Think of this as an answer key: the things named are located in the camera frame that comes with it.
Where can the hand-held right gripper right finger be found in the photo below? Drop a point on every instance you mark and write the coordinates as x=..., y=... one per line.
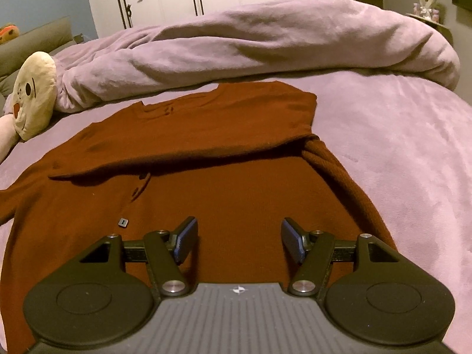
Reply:
x=291, y=244

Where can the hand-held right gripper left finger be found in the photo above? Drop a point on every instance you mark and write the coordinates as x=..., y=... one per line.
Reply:
x=186, y=239

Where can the brown knit sweater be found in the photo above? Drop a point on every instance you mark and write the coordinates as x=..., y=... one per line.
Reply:
x=221, y=188

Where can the purple fleece duvet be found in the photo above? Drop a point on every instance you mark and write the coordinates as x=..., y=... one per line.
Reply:
x=236, y=44

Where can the cream plush toy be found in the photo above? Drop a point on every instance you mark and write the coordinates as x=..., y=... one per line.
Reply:
x=34, y=92

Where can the green headboard cushion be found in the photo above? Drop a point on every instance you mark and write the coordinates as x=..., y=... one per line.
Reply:
x=33, y=44

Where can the orange plush toy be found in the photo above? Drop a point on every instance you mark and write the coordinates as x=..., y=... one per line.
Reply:
x=8, y=34

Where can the wall shelf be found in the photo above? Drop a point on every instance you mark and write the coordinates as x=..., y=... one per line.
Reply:
x=431, y=22

